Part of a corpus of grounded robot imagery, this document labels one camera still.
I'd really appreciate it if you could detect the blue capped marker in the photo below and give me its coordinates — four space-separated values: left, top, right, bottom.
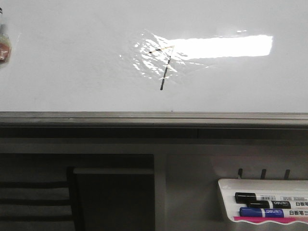
239 207 308 218

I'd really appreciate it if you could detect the white marker tray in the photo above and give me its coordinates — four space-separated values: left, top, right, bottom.
218 179 308 231

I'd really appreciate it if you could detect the middle black wall hook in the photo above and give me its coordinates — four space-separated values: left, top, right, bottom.
260 169 267 180

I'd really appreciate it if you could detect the black capped marker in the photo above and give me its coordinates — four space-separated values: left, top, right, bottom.
235 192 308 204
246 200 308 209

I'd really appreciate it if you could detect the upper black capped marker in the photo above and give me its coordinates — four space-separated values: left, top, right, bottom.
235 192 308 204

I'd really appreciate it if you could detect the dark chair back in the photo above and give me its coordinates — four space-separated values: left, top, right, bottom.
0 167 85 231

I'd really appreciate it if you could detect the white whiteboard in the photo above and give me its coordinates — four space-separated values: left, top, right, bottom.
0 0 308 139

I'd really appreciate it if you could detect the taped whiteboard marker pen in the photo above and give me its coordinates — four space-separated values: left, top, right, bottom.
0 8 12 69

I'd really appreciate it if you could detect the left black wall hook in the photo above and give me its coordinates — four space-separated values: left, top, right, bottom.
237 168 243 180

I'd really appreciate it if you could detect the middle black capped marker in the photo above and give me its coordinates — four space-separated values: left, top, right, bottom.
246 200 308 209

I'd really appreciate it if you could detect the right black wall hook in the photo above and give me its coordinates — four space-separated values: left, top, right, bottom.
284 169 291 180

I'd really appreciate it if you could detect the black wall hook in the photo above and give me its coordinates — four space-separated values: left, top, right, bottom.
237 168 243 180
260 169 267 180
284 169 291 180

